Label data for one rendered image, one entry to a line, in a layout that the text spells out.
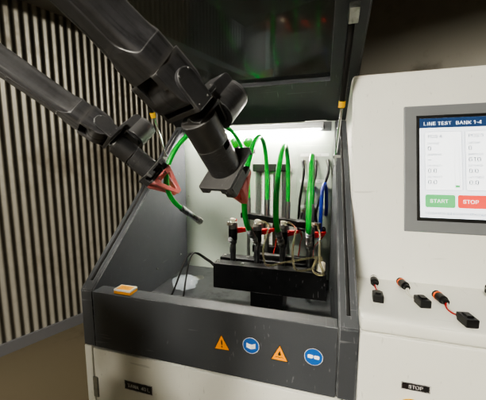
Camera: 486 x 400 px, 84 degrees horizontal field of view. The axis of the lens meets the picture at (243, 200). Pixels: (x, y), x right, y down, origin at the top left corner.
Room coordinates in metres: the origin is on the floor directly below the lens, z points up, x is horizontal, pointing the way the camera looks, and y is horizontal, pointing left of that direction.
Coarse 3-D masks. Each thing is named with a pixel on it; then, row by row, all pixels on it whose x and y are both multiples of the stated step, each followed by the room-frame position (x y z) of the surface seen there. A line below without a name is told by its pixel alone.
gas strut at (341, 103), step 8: (352, 24) 0.74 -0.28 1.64; (352, 32) 0.74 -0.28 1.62; (352, 40) 0.75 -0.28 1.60; (344, 56) 0.78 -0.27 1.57; (344, 64) 0.78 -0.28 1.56; (344, 72) 0.79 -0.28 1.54; (344, 80) 0.79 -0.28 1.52; (344, 88) 0.80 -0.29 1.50; (344, 96) 0.81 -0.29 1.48; (344, 104) 0.82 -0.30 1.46; (336, 144) 0.88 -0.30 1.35; (336, 152) 0.89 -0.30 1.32
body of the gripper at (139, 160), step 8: (136, 152) 0.71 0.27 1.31; (144, 152) 0.72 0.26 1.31; (128, 160) 0.70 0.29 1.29; (136, 160) 0.70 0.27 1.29; (144, 160) 0.71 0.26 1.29; (152, 160) 0.73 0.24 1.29; (160, 160) 0.71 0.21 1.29; (136, 168) 0.71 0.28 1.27; (144, 168) 0.71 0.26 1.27; (152, 168) 0.70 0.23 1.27; (144, 176) 0.70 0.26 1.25
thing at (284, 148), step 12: (288, 156) 0.88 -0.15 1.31; (276, 168) 0.70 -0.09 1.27; (288, 168) 0.90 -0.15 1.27; (276, 180) 0.68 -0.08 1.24; (288, 180) 0.91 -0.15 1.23; (276, 192) 0.67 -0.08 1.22; (288, 192) 0.92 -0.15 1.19; (276, 204) 0.66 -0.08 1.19; (288, 204) 0.92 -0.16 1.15; (276, 216) 0.66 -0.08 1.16; (288, 216) 0.92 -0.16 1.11; (276, 228) 0.68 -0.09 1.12
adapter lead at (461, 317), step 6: (432, 294) 0.59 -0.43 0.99; (438, 294) 0.57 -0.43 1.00; (438, 300) 0.56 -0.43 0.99; (444, 300) 0.55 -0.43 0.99; (450, 312) 0.52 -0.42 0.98; (456, 312) 0.51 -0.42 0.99; (462, 312) 0.49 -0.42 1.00; (468, 312) 0.49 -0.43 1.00; (462, 318) 0.48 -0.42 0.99; (468, 318) 0.48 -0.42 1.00; (474, 318) 0.48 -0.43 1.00; (462, 324) 0.48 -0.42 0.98; (468, 324) 0.47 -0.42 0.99; (474, 324) 0.47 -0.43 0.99
